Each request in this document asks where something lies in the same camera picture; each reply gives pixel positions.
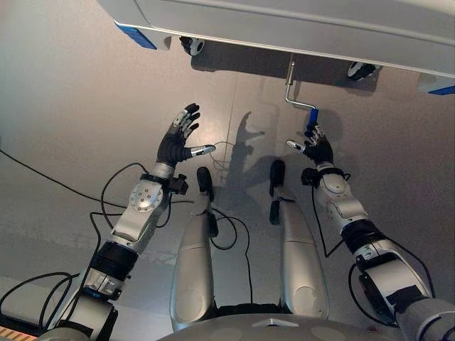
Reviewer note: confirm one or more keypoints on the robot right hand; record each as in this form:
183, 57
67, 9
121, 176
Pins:
321, 151

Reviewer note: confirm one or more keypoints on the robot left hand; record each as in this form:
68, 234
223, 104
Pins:
172, 147

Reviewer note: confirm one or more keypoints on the robot right arm silver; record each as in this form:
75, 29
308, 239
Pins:
359, 216

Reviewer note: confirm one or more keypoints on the robot left arm silver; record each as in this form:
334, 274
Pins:
142, 209

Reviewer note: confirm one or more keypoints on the bed caster wheel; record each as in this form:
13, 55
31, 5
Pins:
193, 45
359, 69

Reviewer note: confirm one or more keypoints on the blue bed corner bumper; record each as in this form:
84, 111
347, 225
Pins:
443, 90
136, 35

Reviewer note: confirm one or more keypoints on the robot left foot dark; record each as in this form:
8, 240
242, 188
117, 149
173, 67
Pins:
204, 179

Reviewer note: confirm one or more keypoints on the robot foot dark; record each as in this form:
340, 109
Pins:
277, 174
204, 179

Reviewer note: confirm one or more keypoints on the robot right foot dark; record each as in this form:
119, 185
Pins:
277, 174

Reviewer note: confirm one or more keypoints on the metal crank blue grip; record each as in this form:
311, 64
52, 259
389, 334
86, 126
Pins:
293, 101

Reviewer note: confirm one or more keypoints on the robot right leg silver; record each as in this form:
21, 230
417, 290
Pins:
302, 270

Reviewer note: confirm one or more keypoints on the robot leg silver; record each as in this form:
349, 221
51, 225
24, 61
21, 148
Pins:
302, 270
192, 270

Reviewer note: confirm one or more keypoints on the robot left leg silver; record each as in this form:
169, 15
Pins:
192, 270

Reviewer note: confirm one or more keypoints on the robot torso grey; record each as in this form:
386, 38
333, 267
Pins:
270, 328

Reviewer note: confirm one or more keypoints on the box with orange stripes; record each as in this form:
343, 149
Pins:
17, 328

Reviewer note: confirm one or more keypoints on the white hospital bed frame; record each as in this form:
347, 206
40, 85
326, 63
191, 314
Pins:
284, 25

